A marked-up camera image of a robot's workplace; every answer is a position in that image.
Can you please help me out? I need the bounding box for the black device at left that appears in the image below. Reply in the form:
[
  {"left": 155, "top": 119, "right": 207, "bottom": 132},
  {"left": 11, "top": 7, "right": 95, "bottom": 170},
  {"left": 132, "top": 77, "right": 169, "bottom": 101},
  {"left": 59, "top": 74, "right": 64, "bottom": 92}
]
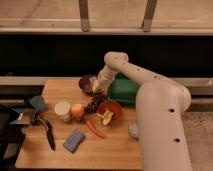
[{"left": 0, "top": 105, "right": 35, "bottom": 170}]

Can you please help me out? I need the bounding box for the blue sponge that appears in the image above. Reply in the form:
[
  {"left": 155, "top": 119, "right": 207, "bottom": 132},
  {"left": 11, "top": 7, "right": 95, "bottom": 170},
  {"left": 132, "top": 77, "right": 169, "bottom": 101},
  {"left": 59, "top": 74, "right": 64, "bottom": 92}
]
[{"left": 63, "top": 129, "right": 85, "bottom": 153}]

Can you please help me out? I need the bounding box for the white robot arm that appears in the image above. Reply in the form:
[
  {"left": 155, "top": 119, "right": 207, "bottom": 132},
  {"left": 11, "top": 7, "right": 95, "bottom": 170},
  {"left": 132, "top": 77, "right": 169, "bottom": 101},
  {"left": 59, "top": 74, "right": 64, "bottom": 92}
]
[{"left": 93, "top": 51, "right": 192, "bottom": 171}]

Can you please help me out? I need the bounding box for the red bowl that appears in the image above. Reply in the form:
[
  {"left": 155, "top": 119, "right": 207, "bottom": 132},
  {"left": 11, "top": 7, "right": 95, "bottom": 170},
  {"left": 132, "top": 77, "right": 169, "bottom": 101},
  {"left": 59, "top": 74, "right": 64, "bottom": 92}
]
[{"left": 98, "top": 100, "right": 122, "bottom": 121}]

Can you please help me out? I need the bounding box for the purple bowl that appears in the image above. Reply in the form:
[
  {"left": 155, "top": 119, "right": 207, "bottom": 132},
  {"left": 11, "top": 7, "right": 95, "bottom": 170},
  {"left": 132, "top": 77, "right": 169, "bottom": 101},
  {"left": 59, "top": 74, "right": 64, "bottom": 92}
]
[{"left": 78, "top": 75, "right": 97, "bottom": 95}]

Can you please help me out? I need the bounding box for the blue cup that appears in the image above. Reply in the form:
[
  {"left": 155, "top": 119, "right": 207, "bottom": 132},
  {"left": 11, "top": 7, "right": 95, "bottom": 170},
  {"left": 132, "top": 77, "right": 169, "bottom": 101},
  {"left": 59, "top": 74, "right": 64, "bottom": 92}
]
[{"left": 30, "top": 96, "right": 46, "bottom": 112}]

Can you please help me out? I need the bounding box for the dark grape bunch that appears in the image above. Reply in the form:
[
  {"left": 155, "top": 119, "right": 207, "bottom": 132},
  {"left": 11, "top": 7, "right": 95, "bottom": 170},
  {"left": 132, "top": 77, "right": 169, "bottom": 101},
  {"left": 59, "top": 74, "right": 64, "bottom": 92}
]
[{"left": 85, "top": 96, "right": 103, "bottom": 113}]

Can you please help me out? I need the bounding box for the green plastic tray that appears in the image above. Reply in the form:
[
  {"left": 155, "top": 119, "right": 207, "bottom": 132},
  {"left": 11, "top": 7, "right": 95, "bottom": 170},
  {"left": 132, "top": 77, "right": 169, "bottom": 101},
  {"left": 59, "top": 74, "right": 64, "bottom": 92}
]
[{"left": 107, "top": 74, "right": 139, "bottom": 106}]

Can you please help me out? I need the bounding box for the crumpled blue grey cloth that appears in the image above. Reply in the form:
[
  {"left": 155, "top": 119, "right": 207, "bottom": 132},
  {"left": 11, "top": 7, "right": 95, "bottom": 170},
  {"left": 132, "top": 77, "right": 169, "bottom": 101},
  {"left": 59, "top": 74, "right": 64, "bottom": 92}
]
[{"left": 129, "top": 123, "right": 139, "bottom": 140}]

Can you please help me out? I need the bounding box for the banana peel toy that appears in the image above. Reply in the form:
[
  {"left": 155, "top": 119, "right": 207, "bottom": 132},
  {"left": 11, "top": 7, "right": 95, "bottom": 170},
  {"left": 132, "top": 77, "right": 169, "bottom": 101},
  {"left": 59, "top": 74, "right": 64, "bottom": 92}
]
[{"left": 98, "top": 110, "right": 114, "bottom": 126}]

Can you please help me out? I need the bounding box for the orange carrot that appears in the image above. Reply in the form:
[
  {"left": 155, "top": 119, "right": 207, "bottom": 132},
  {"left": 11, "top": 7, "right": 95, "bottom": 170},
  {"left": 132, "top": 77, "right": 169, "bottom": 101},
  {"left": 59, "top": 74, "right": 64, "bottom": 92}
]
[{"left": 86, "top": 120, "right": 106, "bottom": 138}]

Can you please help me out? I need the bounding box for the black handled knife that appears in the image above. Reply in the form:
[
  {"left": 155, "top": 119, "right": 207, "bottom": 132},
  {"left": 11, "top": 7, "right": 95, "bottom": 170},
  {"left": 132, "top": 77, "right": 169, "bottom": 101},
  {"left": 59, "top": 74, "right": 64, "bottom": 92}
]
[{"left": 40, "top": 118, "right": 56, "bottom": 151}]

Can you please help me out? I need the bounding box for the white cup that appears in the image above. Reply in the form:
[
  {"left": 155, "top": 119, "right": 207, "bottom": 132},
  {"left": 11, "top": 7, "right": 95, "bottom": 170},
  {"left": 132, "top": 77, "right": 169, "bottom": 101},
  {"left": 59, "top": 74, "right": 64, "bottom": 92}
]
[{"left": 54, "top": 101, "right": 71, "bottom": 122}]

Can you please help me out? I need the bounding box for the red yellow apple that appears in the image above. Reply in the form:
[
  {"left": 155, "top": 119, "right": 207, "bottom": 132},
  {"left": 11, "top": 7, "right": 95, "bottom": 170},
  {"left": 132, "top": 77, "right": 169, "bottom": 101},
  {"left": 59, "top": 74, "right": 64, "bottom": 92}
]
[{"left": 71, "top": 104, "right": 84, "bottom": 121}]

